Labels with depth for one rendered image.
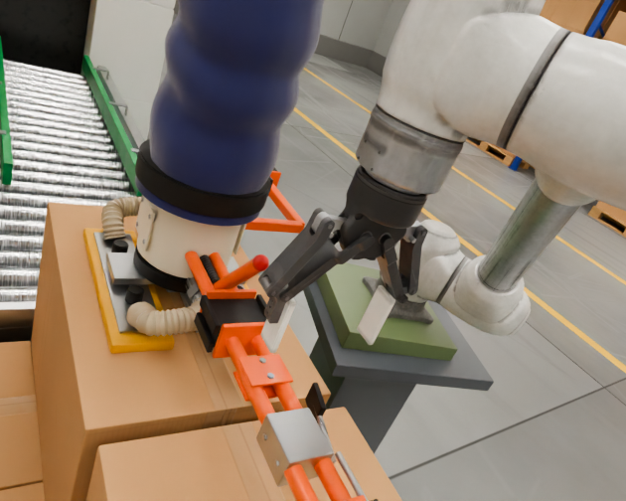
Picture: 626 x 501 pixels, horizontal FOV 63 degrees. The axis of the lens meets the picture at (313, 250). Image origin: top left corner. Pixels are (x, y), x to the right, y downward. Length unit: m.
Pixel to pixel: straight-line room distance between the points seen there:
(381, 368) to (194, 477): 0.74
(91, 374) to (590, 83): 0.71
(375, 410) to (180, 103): 1.19
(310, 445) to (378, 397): 1.04
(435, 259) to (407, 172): 0.97
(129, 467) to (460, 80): 0.59
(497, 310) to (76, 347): 0.98
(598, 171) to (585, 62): 0.08
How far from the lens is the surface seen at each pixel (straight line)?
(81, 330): 0.90
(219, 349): 0.74
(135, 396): 0.82
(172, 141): 0.80
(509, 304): 1.39
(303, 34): 0.78
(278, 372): 0.70
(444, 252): 1.43
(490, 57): 0.43
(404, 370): 1.42
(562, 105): 0.43
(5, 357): 1.43
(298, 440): 0.63
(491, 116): 0.44
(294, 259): 0.49
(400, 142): 0.46
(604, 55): 0.45
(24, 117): 2.72
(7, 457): 1.25
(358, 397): 1.63
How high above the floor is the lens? 1.55
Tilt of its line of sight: 27 degrees down
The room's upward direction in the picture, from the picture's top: 22 degrees clockwise
